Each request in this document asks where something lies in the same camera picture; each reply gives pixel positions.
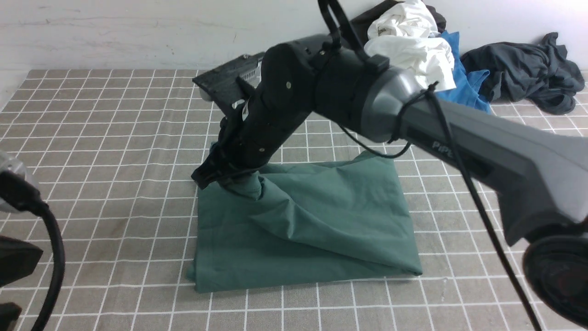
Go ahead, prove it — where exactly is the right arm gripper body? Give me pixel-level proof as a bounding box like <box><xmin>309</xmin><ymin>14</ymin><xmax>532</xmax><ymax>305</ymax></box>
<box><xmin>192</xmin><ymin>99</ymin><xmax>310</xmax><ymax>190</ymax></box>

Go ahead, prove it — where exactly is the green long-sleeved shirt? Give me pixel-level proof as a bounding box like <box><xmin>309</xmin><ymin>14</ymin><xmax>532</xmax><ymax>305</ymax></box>
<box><xmin>186</xmin><ymin>151</ymin><xmax>423</xmax><ymax>293</ymax></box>

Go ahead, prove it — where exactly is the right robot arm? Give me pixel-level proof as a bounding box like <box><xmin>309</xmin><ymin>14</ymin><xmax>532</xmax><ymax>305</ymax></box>
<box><xmin>192</xmin><ymin>34</ymin><xmax>588</xmax><ymax>327</ymax></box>

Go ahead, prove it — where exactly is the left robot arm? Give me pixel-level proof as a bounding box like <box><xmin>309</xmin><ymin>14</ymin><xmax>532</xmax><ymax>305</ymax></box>
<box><xmin>1</xmin><ymin>213</ymin><xmax>46</xmax><ymax>331</ymax></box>

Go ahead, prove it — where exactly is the black garment under white shirt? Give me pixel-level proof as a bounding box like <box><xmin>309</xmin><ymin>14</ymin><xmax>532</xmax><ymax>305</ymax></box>
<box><xmin>351</xmin><ymin>0</ymin><xmax>447</xmax><ymax>32</ymax></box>

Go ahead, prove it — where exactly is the white shirt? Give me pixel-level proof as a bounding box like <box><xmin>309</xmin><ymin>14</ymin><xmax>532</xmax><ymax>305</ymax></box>
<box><xmin>364</xmin><ymin>0</ymin><xmax>456</xmax><ymax>91</ymax></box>

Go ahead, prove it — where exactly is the blue shirt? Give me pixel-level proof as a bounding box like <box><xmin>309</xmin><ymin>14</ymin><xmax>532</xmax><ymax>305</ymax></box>
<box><xmin>436</xmin><ymin>31</ymin><xmax>492</xmax><ymax>114</ymax></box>

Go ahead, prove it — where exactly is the dark grey crumpled shirt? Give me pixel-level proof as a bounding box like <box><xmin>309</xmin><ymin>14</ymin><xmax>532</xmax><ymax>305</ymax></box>
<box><xmin>461</xmin><ymin>32</ymin><xmax>585</xmax><ymax>115</ymax></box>

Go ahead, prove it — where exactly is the grey checkered tablecloth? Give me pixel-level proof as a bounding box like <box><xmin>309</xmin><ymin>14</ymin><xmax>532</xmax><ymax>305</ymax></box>
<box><xmin>0</xmin><ymin>70</ymin><xmax>588</xmax><ymax>331</ymax></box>

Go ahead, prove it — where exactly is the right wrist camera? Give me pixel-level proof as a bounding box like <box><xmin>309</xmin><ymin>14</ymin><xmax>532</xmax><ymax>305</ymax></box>
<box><xmin>192</xmin><ymin>52</ymin><xmax>265</xmax><ymax>117</ymax></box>

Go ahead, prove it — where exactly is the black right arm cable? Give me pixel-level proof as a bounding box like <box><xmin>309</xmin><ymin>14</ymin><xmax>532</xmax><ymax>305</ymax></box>
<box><xmin>317</xmin><ymin>0</ymin><xmax>545</xmax><ymax>331</ymax></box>

